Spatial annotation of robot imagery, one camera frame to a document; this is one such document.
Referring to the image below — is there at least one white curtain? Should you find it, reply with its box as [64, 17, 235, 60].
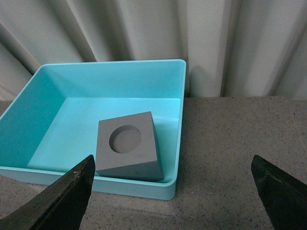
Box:
[0, 0, 307, 101]

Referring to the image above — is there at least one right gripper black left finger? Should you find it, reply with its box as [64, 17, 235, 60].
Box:
[0, 155, 95, 230]

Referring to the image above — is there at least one light blue plastic box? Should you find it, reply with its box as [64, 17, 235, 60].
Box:
[0, 59, 186, 200]

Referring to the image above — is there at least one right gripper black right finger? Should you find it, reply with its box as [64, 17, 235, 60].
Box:
[251, 155, 307, 230]

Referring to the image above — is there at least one gray block with round recess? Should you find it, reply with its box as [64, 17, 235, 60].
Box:
[95, 112, 164, 182]

